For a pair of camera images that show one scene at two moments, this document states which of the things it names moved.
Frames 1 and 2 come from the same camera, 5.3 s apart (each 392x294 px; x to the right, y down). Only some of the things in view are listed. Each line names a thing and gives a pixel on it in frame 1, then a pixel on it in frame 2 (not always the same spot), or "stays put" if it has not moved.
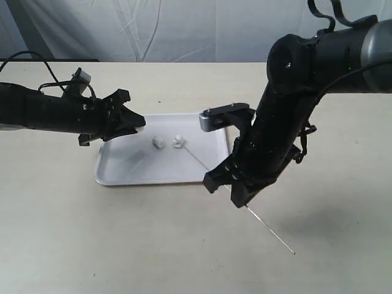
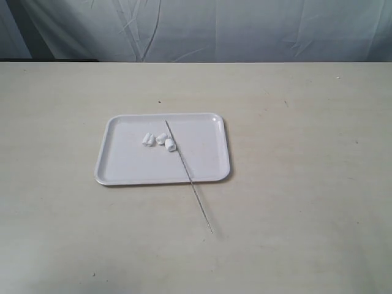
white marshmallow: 178,141 -> 161,139
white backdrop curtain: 165,30 stays put
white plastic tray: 169,149 stays put
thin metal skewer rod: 201,163 -> 190,177
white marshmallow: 157,141 -> 149,140
